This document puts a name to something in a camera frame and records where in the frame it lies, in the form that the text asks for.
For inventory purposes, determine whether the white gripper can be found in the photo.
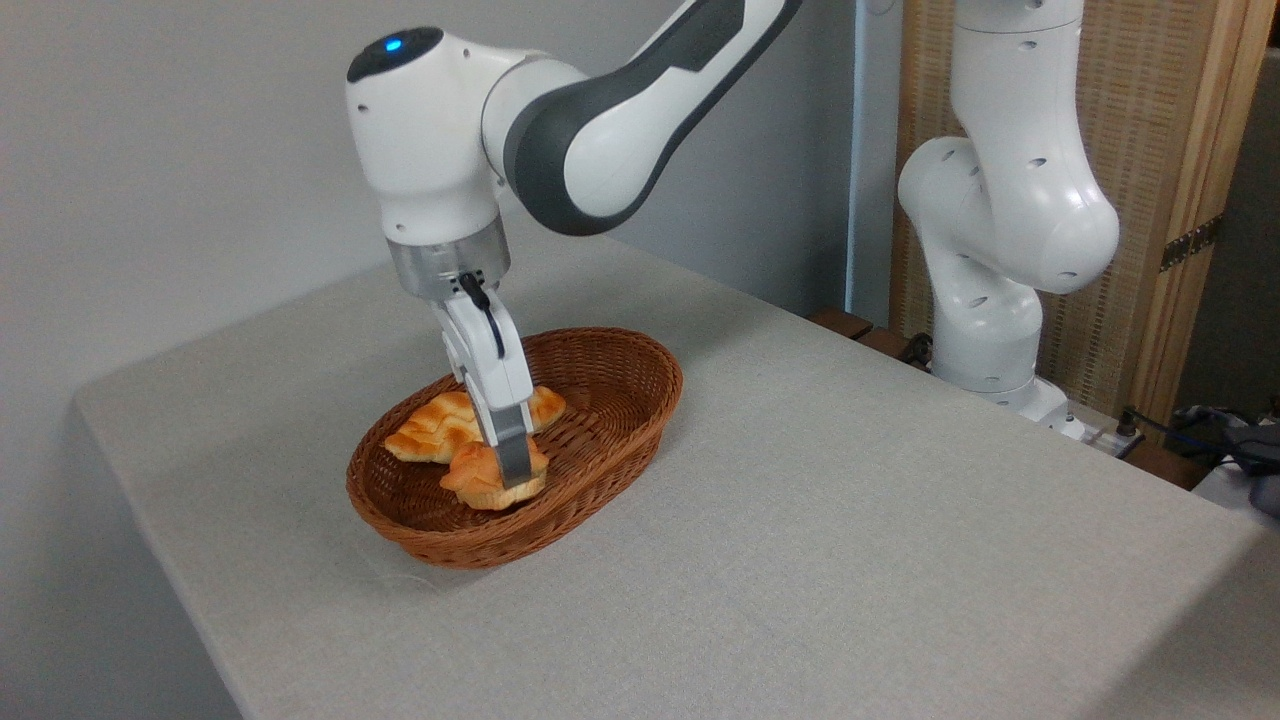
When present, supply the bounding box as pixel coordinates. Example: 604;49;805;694
430;285;537;490

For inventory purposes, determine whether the round flower-shaped bread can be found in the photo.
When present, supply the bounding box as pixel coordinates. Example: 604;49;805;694
440;437;550;512

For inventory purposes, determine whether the braided golden bread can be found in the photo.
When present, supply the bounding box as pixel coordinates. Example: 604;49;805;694
384;388;567;464

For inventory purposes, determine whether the brown wicker basket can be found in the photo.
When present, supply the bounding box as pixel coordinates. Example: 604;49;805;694
346;327;684;571

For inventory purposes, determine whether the grey tablecloth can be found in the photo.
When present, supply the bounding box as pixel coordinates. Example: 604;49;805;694
75;225;1280;720

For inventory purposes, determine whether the metal screen hinge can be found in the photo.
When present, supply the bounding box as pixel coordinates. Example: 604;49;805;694
1160;215;1223;273

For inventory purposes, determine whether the wooden rattan screen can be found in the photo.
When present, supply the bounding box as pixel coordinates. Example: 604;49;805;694
890;0;1278;421

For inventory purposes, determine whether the dark grey device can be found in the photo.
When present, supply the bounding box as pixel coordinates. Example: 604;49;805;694
1222;422;1280;518

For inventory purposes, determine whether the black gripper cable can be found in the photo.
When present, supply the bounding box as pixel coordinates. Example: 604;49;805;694
458;272;506;361

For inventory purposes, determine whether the black cable bundle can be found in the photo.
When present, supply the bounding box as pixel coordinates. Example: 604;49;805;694
1118;402;1280;471

